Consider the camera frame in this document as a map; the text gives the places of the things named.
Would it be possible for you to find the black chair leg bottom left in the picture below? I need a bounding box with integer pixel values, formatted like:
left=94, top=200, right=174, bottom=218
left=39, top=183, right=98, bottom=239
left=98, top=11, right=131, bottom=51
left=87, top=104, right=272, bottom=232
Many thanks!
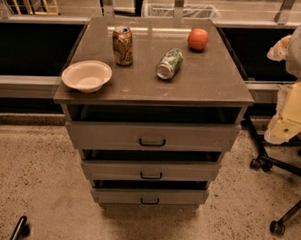
left=9, top=216, right=31, bottom=240

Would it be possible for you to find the grey drawer cabinet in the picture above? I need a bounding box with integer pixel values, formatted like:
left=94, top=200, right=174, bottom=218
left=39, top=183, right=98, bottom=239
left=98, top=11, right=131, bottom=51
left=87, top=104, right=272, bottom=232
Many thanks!
left=48, top=12, right=259, bottom=216

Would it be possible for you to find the grey drawer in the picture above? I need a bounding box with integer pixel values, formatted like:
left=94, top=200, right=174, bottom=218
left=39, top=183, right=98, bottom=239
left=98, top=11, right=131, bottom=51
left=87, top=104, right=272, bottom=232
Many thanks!
left=91, top=189, right=208, bottom=206
left=81, top=160, right=222, bottom=182
left=66, top=121, right=240, bottom=152

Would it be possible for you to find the wooden chair frame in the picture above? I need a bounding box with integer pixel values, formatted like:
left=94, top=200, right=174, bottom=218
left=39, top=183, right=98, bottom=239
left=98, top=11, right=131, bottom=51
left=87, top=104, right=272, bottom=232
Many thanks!
left=5, top=0, right=60, bottom=16

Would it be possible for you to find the white bowl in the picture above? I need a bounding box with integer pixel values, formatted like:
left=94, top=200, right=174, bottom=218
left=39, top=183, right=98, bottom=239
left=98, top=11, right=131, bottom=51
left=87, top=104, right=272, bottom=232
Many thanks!
left=61, top=60, right=113, bottom=93

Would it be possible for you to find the gold upright soda can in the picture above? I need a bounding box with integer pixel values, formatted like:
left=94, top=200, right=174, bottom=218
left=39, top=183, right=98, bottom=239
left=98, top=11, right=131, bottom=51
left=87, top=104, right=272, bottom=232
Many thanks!
left=112, top=26, right=133, bottom=66

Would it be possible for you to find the grey middle drawer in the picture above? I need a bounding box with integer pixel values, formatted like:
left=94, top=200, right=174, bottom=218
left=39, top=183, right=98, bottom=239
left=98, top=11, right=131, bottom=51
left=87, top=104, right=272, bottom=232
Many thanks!
left=81, top=160, right=222, bottom=182

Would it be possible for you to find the white wire basket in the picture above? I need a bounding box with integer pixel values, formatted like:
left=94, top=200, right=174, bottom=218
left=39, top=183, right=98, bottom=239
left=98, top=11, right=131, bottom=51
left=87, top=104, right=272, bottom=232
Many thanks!
left=141, top=3, right=220, bottom=19

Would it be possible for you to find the grey bottom drawer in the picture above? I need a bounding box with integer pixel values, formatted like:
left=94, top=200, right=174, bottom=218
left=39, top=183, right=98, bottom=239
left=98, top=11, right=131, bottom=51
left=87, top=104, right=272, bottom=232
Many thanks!
left=91, top=189, right=208, bottom=206

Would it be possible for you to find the black office chair base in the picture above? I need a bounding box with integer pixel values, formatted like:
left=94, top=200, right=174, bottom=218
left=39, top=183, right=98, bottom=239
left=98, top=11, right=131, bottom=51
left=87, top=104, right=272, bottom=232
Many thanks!
left=244, top=113, right=301, bottom=237

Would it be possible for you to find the green lying soda can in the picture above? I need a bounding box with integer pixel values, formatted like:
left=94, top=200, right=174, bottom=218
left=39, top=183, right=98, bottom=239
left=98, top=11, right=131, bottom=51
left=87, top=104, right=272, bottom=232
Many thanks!
left=156, top=48, right=184, bottom=80

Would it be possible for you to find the orange fruit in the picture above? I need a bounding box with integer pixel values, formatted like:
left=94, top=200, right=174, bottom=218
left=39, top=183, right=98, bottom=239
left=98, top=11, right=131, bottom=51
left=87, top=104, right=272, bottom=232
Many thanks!
left=187, top=28, right=208, bottom=51

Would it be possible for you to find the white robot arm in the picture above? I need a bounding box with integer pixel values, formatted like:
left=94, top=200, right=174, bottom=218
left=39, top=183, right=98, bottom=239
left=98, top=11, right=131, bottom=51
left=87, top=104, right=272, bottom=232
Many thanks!
left=264, top=24, right=301, bottom=145

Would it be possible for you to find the grey top drawer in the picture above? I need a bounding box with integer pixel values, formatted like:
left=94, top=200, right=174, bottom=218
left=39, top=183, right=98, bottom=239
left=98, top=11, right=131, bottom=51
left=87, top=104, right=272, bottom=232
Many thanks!
left=66, top=121, right=240, bottom=152

